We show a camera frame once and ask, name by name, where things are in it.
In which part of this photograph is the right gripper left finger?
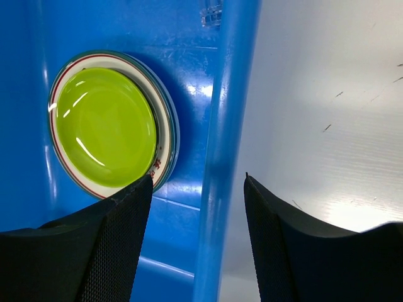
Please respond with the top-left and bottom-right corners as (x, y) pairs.
(1, 176), (153, 301)

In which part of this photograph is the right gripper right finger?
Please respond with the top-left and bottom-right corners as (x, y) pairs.
(244, 176), (402, 301)

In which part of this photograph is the green plastic plate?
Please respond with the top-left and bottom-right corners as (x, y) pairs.
(56, 68), (157, 187)

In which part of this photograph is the orange sunburst pattern plate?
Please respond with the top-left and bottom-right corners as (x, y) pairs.
(48, 50), (180, 198)

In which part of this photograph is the blue plastic bin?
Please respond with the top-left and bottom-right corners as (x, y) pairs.
(1, 1), (260, 301)

